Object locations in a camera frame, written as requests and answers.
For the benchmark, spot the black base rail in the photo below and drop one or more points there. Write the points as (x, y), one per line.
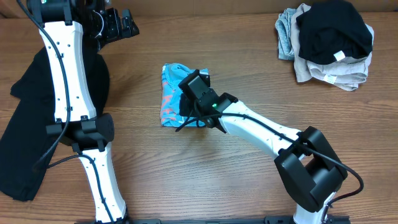
(265, 220)

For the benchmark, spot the black folded garment on pile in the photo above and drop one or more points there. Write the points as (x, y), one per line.
(330, 27)

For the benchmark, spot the black garment on table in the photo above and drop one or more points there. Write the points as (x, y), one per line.
(25, 138)

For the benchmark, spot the grey-blue folded garment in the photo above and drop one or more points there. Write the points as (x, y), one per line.
(283, 28)

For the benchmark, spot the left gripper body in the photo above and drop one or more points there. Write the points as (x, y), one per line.
(123, 23)

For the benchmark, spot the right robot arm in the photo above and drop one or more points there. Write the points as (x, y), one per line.
(309, 168)

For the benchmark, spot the light blue printed t-shirt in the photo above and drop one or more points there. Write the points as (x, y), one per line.
(172, 75)

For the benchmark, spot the beige folded garment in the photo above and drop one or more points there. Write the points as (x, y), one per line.
(347, 73)

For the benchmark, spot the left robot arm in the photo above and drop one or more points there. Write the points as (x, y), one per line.
(63, 26)

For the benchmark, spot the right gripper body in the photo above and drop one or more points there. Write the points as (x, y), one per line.
(191, 109)

